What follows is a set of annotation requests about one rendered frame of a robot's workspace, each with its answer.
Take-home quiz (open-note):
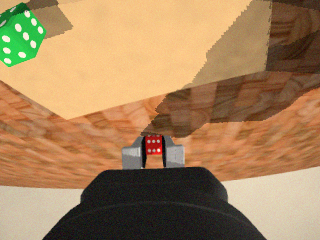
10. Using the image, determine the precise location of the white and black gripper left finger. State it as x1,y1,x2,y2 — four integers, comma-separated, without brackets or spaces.
121,136,147,169

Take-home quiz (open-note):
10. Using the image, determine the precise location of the green die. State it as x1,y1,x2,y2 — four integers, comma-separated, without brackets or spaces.
0,2,47,67

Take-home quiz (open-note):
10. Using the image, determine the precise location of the tan square mat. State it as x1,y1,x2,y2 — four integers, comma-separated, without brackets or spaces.
0,0,272,120

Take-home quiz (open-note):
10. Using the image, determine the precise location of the red die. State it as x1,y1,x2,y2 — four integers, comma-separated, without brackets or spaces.
145,135,162,155

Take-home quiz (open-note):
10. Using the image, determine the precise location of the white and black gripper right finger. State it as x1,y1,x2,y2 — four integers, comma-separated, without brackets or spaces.
162,135,185,168

